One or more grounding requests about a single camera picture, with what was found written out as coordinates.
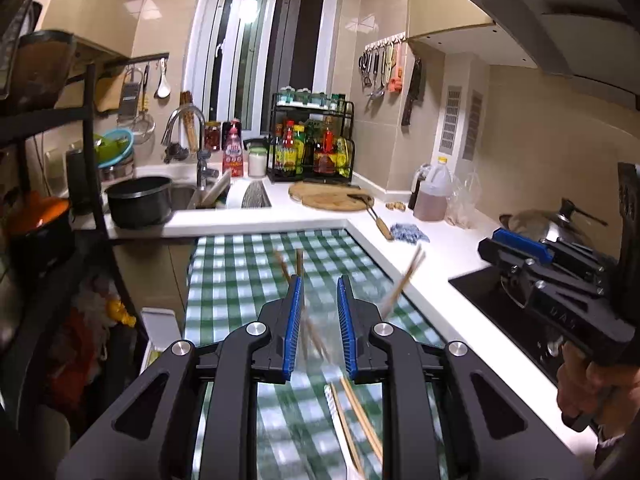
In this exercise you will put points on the black shelf rack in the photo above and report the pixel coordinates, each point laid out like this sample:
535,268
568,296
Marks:
92,125

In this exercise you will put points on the chrome faucet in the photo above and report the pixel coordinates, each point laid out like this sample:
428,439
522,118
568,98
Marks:
172,120

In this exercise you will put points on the black spice rack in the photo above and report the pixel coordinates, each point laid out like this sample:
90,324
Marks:
268,140

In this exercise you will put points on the blue cloth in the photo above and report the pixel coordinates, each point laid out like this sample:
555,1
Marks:
407,234

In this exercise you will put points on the yellow plastic bag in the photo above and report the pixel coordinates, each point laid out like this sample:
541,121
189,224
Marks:
122,312

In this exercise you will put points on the wall vent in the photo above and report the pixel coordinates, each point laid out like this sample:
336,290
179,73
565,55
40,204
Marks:
473,125
450,120

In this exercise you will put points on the metal wok lid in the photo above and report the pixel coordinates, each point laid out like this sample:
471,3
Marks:
530,222

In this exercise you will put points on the ginger pieces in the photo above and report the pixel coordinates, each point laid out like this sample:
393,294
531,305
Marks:
395,205

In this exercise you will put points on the blue basin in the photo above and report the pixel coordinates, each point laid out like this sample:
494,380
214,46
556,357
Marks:
122,157

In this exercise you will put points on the red vinegar bottle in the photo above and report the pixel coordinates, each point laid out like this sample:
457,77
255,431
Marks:
327,155

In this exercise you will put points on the white jar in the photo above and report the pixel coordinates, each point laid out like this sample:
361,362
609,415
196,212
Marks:
257,162

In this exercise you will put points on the yellow seasoning packet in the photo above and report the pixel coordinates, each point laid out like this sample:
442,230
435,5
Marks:
343,157

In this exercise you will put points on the bamboo chopstick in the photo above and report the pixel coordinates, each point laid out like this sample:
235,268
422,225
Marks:
412,270
281,264
400,285
299,260

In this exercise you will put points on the red-capped sauce bottle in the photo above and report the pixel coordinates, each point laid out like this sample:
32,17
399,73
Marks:
288,152

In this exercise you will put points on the orange lidded pot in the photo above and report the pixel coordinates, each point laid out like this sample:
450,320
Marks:
37,220

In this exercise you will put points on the hanging wooden board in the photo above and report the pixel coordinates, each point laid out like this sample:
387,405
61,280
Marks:
110,95

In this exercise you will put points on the utensil hook rail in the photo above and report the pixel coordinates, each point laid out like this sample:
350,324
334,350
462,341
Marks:
385,42

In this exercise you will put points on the range hood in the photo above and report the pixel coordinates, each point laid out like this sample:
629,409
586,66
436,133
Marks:
565,15

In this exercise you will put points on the cleaver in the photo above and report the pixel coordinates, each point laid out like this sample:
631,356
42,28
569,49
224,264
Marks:
412,95

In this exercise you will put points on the red chili jar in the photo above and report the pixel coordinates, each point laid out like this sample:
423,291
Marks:
212,136

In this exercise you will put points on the white plastic box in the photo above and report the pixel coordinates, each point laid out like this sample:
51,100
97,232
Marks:
160,335

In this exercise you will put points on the dark sauce bottle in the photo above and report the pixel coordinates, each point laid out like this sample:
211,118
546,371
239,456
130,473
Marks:
312,147

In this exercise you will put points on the beige wall cabinet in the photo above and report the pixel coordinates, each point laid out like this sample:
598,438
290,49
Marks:
440,5

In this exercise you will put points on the bundle of wooden sticks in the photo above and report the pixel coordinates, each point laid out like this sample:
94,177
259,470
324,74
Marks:
189,120

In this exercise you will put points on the round wooden cutting board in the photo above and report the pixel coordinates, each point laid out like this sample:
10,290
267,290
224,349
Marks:
320,194

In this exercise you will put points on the person's right hand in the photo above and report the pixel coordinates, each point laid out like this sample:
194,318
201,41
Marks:
575,385

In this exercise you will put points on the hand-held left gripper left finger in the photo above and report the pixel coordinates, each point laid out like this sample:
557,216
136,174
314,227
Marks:
294,330

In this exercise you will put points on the hanging metal spoon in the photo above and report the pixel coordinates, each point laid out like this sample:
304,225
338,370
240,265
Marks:
379,82

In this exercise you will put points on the black gas stove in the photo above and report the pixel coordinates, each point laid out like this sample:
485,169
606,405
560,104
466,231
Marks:
485,295

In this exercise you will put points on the kitchen scissors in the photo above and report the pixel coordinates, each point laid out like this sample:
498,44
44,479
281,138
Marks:
366,67

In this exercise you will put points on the clear plastic bag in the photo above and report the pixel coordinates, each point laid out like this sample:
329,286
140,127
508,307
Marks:
465,200

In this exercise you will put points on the metal grater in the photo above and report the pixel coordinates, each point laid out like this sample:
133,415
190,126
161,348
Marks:
129,97

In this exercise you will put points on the orange peeler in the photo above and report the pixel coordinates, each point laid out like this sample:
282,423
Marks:
397,77

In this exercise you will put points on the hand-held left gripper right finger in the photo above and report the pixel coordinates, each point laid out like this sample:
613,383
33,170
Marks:
346,330

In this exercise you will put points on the white ladle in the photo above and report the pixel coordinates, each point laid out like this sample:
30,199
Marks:
162,87

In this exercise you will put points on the row of small spice jars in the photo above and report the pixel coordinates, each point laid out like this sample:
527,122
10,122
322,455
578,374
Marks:
310,97

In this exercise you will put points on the dark round pan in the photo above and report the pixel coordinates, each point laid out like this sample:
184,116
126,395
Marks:
45,67

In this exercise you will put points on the black cooking pot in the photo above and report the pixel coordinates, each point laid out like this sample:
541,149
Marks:
137,205

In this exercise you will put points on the dark cylindrical cup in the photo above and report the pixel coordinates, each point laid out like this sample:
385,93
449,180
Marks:
79,180

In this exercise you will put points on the plastic oil jug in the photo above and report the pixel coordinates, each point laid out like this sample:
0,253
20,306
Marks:
432,195

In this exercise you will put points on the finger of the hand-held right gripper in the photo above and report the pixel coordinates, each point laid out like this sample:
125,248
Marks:
522,244
505,257

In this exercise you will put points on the green checkered tablecloth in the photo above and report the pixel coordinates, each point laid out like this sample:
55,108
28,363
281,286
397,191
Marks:
235,270

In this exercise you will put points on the hanging mesh strainer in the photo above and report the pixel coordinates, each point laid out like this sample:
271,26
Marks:
142,124

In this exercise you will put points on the green colander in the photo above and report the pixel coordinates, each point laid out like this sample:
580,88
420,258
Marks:
110,142

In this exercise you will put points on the row of wooden chopsticks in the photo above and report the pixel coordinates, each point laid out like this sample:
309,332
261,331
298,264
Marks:
362,420

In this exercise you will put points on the pink dish soap bottle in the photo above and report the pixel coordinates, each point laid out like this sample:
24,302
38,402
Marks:
234,152

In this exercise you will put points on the yellow-green sauce bottle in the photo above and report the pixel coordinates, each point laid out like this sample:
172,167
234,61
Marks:
299,152

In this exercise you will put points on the striped dish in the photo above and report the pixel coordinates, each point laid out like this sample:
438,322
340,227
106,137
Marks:
255,195

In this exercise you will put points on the window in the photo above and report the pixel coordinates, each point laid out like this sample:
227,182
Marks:
260,35

